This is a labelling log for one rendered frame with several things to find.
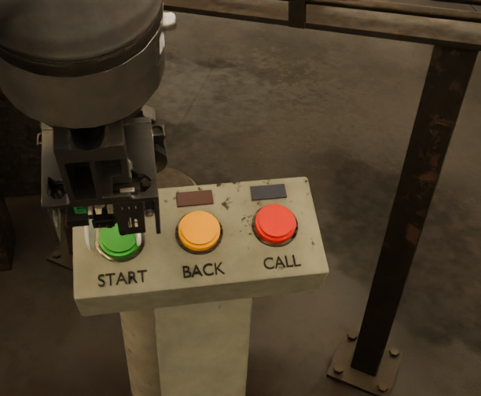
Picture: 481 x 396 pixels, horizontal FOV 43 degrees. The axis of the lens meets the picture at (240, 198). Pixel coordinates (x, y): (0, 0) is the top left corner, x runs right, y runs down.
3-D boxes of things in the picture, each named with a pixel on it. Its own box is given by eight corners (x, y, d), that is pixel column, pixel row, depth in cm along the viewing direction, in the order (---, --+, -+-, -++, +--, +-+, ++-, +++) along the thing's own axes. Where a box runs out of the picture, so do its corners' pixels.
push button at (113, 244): (99, 226, 60) (97, 218, 58) (141, 222, 61) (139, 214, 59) (100, 264, 58) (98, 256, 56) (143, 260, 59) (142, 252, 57)
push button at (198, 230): (176, 219, 61) (176, 210, 59) (216, 216, 62) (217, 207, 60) (180, 256, 59) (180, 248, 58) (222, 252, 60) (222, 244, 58)
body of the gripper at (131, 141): (53, 248, 42) (11, 149, 32) (52, 143, 46) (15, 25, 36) (165, 237, 43) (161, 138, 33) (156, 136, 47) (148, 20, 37)
